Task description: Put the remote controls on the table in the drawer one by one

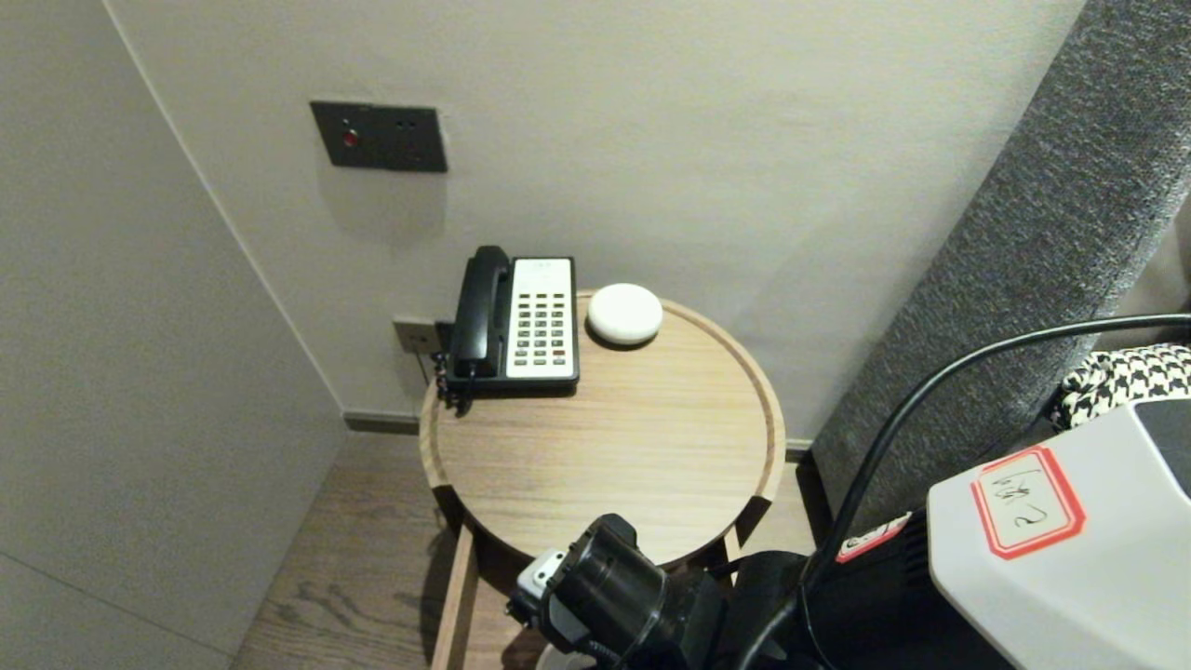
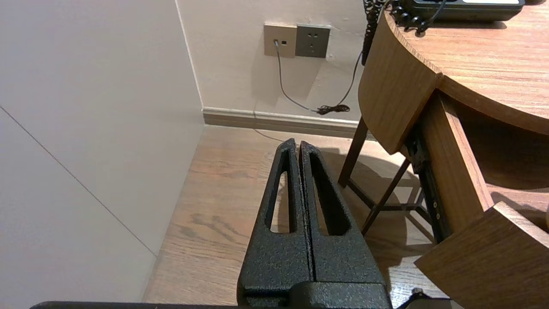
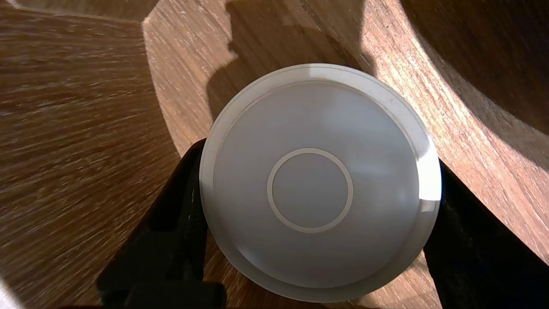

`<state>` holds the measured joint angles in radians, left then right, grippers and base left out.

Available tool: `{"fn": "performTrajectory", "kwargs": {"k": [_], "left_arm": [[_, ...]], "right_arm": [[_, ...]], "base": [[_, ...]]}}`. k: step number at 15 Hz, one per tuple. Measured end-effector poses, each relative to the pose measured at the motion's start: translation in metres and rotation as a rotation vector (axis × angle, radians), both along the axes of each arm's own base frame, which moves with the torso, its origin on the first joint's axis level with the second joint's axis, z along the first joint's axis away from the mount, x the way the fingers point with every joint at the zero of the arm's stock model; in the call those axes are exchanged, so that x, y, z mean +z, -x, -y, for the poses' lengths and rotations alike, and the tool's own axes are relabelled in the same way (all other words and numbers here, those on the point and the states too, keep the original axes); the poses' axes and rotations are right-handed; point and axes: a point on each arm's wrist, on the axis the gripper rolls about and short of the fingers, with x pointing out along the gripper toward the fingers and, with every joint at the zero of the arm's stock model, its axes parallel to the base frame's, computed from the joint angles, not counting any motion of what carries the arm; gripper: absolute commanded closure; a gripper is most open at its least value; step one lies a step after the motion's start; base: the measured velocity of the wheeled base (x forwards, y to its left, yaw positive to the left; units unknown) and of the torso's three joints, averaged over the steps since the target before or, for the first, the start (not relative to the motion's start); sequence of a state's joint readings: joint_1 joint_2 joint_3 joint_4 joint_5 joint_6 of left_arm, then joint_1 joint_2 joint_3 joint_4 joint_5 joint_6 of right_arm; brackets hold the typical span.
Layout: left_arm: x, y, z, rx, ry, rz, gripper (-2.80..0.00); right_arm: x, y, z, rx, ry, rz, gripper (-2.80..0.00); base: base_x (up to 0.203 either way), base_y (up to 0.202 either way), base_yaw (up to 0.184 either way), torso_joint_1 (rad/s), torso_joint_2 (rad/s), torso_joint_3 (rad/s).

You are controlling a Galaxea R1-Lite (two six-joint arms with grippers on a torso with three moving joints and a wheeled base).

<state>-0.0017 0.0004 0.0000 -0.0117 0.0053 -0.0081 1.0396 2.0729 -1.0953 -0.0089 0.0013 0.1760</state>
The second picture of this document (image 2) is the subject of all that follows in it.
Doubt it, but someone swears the wooden drawer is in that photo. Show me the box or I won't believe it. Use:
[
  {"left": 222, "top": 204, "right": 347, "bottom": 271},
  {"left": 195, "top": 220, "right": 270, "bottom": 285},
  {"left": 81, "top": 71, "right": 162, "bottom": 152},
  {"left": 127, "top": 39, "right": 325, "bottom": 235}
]
[{"left": 414, "top": 91, "right": 549, "bottom": 309}]

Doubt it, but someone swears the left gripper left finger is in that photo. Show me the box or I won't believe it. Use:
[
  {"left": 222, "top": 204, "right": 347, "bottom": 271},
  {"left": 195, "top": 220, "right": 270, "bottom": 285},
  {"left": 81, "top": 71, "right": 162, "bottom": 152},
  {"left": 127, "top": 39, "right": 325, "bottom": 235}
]
[{"left": 237, "top": 138, "right": 314, "bottom": 307}]

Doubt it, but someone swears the thin grey cable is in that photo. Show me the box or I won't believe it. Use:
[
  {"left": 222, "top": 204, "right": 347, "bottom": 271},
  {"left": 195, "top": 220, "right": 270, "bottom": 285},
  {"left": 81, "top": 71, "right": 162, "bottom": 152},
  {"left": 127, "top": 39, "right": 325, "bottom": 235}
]
[{"left": 274, "top": 40, "right": 363, "bottom": 115}]

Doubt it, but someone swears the round wooden side table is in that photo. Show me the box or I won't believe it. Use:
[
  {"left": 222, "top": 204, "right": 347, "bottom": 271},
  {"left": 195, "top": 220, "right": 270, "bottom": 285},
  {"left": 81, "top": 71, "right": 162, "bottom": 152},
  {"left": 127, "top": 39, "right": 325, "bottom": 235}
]
[{"left": 338, "top": 1, "right": 549, "bottom": 236}]

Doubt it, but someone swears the black telephone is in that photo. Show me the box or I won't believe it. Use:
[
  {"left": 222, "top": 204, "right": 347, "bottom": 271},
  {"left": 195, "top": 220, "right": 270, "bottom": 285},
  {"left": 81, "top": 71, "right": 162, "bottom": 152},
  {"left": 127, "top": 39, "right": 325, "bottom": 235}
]
[{"left": 411, "top": 0, "right": 526, "bottom": 22}]

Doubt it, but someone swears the black coiled phone cord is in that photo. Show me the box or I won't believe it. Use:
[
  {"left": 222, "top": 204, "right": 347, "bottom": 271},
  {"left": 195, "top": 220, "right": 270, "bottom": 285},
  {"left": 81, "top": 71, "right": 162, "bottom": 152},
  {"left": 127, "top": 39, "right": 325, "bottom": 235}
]
[{"left": 389, "top": 0, "right": 447, "bottom": 36}]

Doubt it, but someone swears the grey wall power outlet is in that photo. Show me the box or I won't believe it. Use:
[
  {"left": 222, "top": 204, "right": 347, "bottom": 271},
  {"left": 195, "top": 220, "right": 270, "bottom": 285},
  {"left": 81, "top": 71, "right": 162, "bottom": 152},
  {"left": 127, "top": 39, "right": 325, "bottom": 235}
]
[{"left": 295, "top": 24, "right": 332, "bottom": 58}]

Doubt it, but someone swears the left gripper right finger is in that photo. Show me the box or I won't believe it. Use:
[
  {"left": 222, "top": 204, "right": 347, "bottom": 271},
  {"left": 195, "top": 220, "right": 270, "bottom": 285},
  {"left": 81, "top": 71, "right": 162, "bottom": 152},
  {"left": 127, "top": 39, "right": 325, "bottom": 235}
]
[{"left": 299, "top": 141, "right": 392, "bottom": 309}]

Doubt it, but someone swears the beige wall socket plate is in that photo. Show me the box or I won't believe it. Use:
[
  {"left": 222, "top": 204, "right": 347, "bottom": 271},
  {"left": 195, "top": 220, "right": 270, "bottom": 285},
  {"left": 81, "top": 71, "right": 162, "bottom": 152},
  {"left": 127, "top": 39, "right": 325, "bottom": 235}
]
[{"left": 264, "top": 23, "right": 298, "bottom": 58}]

